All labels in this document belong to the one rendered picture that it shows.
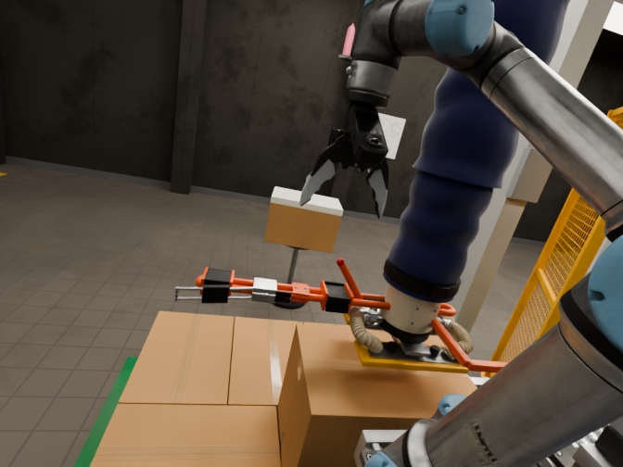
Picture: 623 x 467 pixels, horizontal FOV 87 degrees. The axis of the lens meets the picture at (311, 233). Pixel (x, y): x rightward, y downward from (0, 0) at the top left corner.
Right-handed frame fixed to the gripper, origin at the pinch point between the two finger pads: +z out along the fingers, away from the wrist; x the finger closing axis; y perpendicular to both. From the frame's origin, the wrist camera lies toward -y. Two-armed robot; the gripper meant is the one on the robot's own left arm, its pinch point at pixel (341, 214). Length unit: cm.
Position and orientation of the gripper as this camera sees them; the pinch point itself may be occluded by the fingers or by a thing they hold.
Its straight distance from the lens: 58.9
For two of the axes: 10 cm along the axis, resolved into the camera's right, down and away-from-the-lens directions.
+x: -9.6, -1.3, -2.3
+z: -2.1, 9.2, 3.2
